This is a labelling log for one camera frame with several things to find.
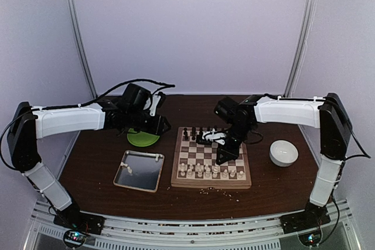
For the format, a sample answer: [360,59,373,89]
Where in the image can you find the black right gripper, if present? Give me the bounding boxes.
[216,122,253,165]

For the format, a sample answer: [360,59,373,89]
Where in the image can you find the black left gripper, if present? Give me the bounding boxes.
[127,108,171,136]

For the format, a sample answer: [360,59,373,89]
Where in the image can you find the metal tray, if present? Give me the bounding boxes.
[113,150,165,193]

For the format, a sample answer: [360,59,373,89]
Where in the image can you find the white chess rook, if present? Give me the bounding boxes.
[179,169,186,178]

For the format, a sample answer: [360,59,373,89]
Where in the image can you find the white chess knight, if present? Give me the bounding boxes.
[187,169,193,178]

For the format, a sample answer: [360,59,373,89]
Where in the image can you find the white chess king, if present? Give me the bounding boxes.
[212,166,220,179]

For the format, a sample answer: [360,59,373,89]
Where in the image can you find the white chess bishop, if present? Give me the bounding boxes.
[197,168,204,179]

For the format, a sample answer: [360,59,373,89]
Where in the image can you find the white chess queen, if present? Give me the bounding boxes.
[204,166,211,179]

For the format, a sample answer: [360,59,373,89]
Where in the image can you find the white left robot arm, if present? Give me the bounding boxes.
[1,78,174,230]

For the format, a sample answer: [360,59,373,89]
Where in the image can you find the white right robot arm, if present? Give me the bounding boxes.
[196,93,358,228]

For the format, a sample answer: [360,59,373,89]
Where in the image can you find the black chess pieces row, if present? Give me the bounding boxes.
[182,126,227,142]

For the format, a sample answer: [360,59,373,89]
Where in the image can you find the wooden chess board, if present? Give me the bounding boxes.
[171,127,252,190]

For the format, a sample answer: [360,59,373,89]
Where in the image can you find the white chess pieces pile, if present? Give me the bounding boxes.
[122,155,163,174]

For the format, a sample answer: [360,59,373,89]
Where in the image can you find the green plate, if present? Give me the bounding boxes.
[127,128,160,148]

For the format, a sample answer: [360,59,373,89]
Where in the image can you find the white bowl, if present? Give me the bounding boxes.
[269,140,299,167]

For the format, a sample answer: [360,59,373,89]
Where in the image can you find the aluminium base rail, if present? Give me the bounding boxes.
[21,200,362,249]

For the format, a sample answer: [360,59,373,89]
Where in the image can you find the aluminium frame post right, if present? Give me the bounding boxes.
[284,0,316,97]

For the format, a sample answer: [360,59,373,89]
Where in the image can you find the aluminium frame post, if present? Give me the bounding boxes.
[67,0,97,98]
[284,0,316,97]

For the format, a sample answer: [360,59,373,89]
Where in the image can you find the aluminium frame post left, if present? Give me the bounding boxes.
[67,0,97,98]

